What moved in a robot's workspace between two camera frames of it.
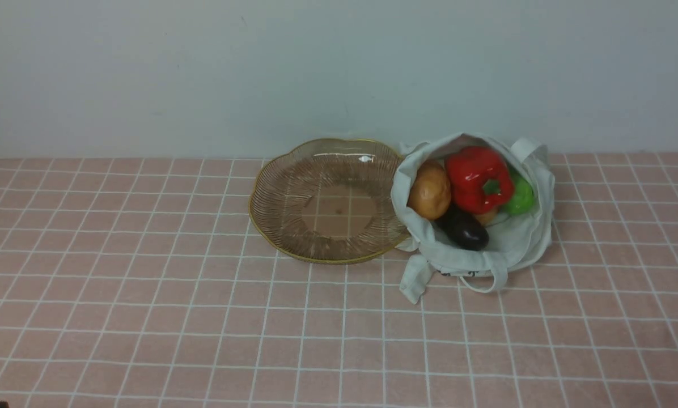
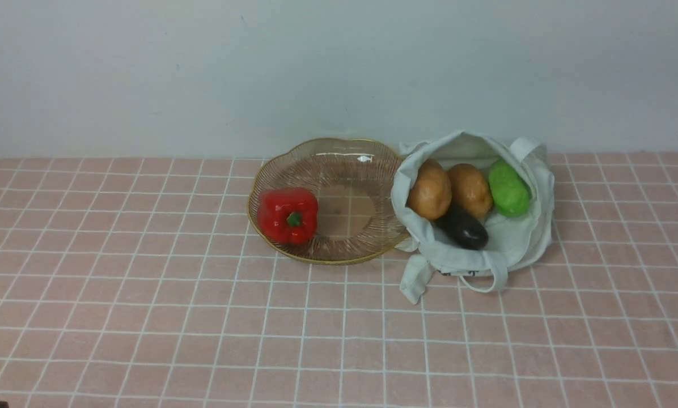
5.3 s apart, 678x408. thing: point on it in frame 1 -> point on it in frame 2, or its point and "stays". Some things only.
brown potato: (431, 191) stays
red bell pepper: (479, 178) -> (288, 215)
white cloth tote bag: (514, 241) stays
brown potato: (486, 218) -> (470, 189)
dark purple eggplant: (462, 228) stays
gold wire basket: (329, 200) stays
